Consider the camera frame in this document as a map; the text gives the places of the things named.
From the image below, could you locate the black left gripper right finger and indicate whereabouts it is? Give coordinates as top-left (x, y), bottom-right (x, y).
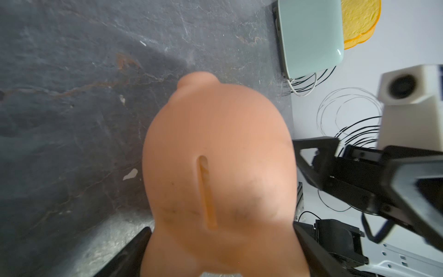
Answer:
top-left (293, 222), bottom-right (352, 277)

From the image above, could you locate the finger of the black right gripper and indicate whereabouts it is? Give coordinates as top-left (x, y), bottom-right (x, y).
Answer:
top-left (381, 155), bottom-right (443, 242)
top-left (293, 137), bottom-right (340, 190)

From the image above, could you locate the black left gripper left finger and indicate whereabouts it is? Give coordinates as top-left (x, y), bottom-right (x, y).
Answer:
top-left (94, 227), bottom-right (152, 277)

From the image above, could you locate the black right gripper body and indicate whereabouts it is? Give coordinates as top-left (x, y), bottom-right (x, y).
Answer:
top-left (324, 145), bottom-right (422, 229)

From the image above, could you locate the orange-tan piggy bank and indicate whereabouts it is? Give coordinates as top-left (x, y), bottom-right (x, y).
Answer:
top-left (140, 72), bottom-right (310, 277)

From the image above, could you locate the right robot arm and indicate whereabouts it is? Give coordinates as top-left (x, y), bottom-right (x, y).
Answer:
top-left (293, 136), bottom-right (443, 277)

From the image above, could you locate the mint green toaster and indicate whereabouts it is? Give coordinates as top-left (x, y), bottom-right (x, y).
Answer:
top-left (275, 0), bottom-right (344, 79)

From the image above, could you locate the yellow toast slice left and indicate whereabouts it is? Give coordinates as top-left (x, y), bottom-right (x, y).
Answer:
top-left (341, 0), bottom-right (381, 50)

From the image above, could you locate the white toaster power cable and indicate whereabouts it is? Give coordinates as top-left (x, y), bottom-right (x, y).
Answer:
top-left (285, 72), bottom-right (318, 97)

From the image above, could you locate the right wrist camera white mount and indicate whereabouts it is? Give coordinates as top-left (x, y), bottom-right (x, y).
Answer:
top-left (377, 64), bottom-right (443, 152)

